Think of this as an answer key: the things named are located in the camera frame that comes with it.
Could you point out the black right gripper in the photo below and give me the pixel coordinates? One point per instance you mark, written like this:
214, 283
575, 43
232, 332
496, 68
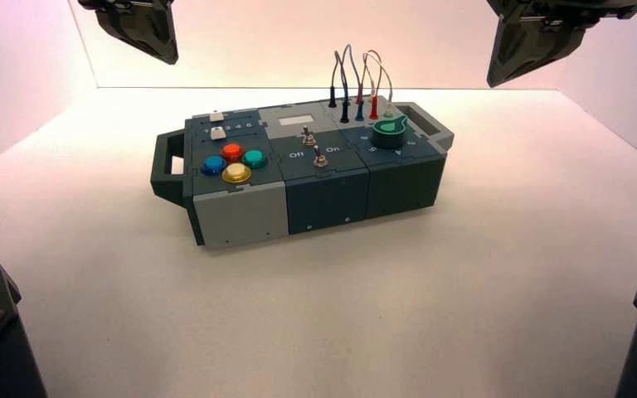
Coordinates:
566, 7

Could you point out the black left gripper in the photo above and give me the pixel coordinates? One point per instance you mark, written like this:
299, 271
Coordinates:
126, 1

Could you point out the white slider key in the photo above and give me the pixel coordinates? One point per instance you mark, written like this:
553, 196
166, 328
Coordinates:
218, 133
216, 116

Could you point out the red round push button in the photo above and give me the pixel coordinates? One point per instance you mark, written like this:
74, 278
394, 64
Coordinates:
232, 152

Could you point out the blue round push button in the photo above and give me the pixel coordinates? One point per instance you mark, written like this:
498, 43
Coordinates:
214, 165

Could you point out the green rotary knob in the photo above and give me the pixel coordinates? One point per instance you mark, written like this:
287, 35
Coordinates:
390, 133

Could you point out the green round push button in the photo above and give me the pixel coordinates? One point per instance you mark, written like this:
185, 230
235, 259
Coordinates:
254, 159

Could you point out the yellow round push button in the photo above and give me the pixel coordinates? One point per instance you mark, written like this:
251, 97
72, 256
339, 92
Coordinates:
236, 173

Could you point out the small grey display window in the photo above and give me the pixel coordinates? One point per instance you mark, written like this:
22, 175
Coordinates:
296, 120

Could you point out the grey and teal control box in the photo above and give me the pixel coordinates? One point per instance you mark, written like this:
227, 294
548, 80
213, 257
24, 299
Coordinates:
318, 187

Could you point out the metal toggle switch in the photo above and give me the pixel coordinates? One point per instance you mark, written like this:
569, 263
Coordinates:
308, 137
319, 157

